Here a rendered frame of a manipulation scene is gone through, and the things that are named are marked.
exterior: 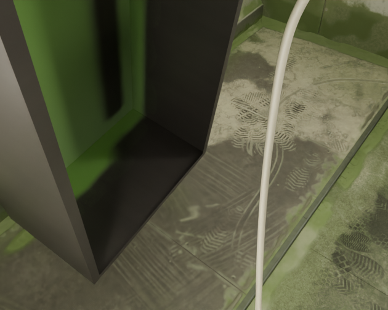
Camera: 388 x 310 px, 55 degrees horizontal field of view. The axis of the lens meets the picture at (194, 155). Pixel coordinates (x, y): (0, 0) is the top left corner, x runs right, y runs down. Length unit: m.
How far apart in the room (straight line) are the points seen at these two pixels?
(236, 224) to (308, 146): 0.61
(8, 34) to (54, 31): 0.58
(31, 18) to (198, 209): 1.12
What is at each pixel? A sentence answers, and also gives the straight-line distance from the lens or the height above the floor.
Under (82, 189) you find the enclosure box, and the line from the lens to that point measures 1.31.
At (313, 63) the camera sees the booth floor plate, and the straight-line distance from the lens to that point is 2.60.
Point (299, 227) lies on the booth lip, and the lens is 1.73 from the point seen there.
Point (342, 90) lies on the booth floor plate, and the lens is 2.42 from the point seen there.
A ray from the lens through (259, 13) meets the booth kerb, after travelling 2.96.
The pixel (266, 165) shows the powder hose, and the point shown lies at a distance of 0.75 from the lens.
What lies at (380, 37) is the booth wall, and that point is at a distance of 2.69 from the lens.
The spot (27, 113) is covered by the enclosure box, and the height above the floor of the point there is 1.20.
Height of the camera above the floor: 1.50
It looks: 49 degrees down
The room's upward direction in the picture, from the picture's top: 5 degrees counter-clockwise
